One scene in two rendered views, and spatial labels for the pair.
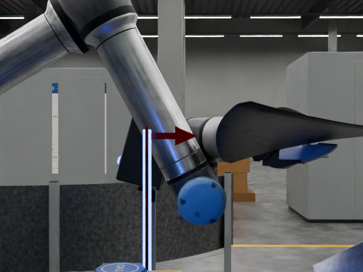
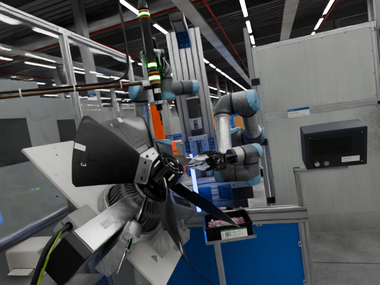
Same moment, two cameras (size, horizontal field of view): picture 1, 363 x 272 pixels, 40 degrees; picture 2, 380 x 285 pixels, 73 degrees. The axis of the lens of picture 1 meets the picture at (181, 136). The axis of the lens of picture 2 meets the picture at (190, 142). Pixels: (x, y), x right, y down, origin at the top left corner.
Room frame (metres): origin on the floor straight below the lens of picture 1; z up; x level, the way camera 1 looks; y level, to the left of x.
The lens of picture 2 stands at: (1.05, -1.28, 1.37)
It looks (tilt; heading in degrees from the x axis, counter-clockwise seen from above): 5 degrees down; 108
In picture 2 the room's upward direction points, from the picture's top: 9 degrees counter-clockwise
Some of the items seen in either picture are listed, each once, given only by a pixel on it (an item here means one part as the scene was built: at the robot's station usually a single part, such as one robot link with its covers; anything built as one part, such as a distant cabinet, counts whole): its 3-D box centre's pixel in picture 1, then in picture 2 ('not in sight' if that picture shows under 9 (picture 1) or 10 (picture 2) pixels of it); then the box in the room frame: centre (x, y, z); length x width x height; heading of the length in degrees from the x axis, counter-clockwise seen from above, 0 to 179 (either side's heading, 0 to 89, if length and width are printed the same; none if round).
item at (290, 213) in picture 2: not in sight; (218, 217); (0.72, 0.06, 0.82); 0.90 x 0.04 x 0.08; 2
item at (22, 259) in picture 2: not in sight; (33, 257); (0.06, -0.52, 0.92); 0.17 x 0.16 x 0.11; 2
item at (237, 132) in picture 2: not in sight; (234, 137); (0.81, 0.51, 1.20); 0.13 x 0.12 x 0.14; 1
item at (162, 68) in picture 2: not in sight; (156, 64); (0.61, -0.19, 1.64); 0.12 x 0.08 x 0.09; 102
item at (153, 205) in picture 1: (149, 230); (298, 186); (1.15, 0.07, 0.96); 0.03 x 0.03 x 0.20; 2
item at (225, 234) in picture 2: not in sight; (227, 225); (0.80, -0.10, 0.85); 0.22 x 0.17 x 0.07; 16
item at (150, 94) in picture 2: not in sight; (154, 92); (0.63, -0.31, 1.50); 0.09 x 0.07 x 0.10; 37
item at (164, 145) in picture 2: not in sight; (163, 147); (0.31, 0.41, 1.20); 0.13 x 0.12 x 0.14; 45
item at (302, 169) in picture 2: (150, 190); (319, 168); (1.25, 0.08, 1.04); 0.24 x 0.03 x 0.03; 2
